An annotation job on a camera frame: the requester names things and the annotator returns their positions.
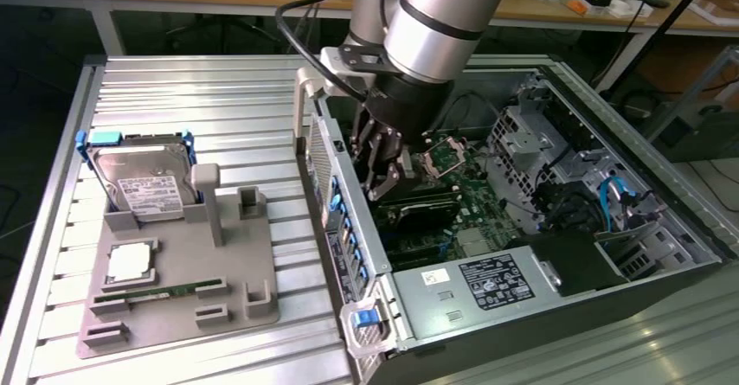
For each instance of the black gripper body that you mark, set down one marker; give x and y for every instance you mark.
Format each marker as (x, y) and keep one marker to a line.
(408, 104)

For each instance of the green graphics card black fan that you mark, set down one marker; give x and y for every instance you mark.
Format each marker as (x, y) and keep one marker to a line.
(428, 218)

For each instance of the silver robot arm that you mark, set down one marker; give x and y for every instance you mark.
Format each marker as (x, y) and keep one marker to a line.
(440, 13)

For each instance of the black RAM stick white label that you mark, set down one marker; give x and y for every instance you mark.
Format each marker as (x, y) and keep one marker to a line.
(422, 196)

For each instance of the silver socket cover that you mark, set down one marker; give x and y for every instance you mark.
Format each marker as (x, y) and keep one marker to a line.
(453, 139)

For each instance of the green motherboard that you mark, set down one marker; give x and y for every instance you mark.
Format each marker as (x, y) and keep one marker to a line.
(480, 203)

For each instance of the silver perforated disk bay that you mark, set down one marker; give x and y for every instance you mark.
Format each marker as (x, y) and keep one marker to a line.
(520, 143)

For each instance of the silver chipset heatsink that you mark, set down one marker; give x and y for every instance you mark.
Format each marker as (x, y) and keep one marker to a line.
(474, 241)

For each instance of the grey power supply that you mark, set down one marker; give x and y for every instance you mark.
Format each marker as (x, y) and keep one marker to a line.
(440, 311)

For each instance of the blue case latch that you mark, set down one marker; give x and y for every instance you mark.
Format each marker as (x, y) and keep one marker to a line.
(366, 318)

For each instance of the silver hard disk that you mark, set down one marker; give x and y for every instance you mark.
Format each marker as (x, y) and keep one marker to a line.
(145, 173)

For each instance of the white orange desk item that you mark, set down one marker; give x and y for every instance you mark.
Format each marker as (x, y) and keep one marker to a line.
(626, 6)

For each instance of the blue disk caddy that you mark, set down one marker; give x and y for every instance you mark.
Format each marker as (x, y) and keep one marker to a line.
(107, 137)

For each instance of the black stand pole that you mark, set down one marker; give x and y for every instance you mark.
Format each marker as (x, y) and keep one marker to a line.
(660, 29)

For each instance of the green RAM stick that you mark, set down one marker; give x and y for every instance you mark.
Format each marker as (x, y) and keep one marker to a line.
(167, 292)

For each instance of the silver CPU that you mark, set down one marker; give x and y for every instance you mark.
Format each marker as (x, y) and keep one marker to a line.
(130, 261)

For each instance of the open black PC case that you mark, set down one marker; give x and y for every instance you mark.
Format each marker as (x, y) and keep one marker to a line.
(578, 329)

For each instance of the grey parts rack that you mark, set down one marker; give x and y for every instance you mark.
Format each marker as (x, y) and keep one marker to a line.
(174, 316)

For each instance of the grey cabinet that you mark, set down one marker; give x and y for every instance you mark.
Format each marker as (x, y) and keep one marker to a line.
(705, 134)

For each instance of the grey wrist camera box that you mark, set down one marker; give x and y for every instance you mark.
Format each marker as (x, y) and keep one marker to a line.
(333, 69)

